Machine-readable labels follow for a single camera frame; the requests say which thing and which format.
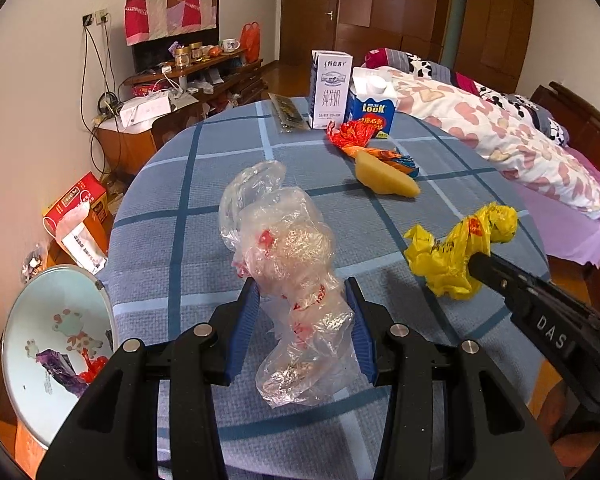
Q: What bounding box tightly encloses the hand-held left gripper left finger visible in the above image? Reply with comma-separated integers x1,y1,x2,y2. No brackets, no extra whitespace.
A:
36,276,261,480

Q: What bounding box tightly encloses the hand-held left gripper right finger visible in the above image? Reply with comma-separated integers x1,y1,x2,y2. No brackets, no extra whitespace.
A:
344,276,566,480

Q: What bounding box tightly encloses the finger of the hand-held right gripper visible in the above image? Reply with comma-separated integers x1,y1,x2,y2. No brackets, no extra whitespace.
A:
467,252,531,306

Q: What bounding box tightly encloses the yellow red printed bag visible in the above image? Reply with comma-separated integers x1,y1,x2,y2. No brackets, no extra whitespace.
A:
404,202,518,301

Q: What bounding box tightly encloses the clear plastic bag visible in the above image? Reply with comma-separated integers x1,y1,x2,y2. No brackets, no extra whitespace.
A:
219,160,358,408

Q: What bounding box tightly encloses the purple wrapper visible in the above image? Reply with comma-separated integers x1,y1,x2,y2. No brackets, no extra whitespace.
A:
36,350,88,396

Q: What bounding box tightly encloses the white frog print bin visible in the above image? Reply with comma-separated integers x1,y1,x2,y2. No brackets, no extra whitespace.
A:
1,265,116,451

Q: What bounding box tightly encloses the purple bed sheet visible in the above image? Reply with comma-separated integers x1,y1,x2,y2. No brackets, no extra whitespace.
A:
517,145,600,266

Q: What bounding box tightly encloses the pink heart quilt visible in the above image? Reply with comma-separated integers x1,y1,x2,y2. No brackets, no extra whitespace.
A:
365,67,600,221

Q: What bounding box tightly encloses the pale yellow wedge block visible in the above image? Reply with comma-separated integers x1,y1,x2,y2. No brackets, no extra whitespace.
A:
355,152,421,200

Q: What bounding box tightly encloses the orange snack wrapper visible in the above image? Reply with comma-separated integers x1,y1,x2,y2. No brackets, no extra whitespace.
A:
345,144,421,179

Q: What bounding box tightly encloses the wooden headboard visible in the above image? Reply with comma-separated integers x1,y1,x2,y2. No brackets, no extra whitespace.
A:
530,81,600,181

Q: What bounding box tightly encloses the white plastic bag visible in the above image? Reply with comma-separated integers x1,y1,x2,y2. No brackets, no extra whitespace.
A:
57,202,108,275

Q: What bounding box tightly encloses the red orange crumpled wrapper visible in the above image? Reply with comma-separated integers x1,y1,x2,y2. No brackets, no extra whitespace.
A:
327,120,376,153

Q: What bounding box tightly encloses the wooden television cabinet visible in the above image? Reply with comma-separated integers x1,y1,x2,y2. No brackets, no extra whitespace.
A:
92,57,266,176

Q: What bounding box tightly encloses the blue and white carton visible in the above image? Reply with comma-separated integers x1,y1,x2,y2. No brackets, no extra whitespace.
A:
345,67,398,139

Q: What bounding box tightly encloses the red cardboard box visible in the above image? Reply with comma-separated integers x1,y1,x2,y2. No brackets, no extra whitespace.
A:
42,171,112,275

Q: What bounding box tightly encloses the patchwork cow print blanket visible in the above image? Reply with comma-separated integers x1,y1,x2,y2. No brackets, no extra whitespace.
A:
364,48,571,148

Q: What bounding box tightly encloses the dark flat packet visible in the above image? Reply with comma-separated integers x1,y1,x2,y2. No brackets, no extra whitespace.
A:
268,92,311,133

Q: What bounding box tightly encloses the white flat box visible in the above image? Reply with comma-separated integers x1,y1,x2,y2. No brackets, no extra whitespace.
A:
119,92,173,128

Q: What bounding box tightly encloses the tall white milk carton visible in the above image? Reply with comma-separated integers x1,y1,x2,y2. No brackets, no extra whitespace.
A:
307,50,353,130

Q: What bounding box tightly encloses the orange gift bag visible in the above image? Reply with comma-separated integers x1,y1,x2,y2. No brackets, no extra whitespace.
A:
241,22,262,63

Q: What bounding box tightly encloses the black television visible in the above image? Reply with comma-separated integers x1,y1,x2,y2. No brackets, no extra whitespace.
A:
132,30,221,76

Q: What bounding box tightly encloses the brown wooden wardrobe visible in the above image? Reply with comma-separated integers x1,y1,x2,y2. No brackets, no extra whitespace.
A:
280,0,536,93

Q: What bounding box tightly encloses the red pink patchwork cover cloth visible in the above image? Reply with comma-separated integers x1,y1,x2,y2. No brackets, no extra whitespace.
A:
124,0,218,47

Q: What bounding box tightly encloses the black power cable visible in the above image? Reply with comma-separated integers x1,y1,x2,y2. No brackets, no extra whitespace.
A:
82,25,118,171

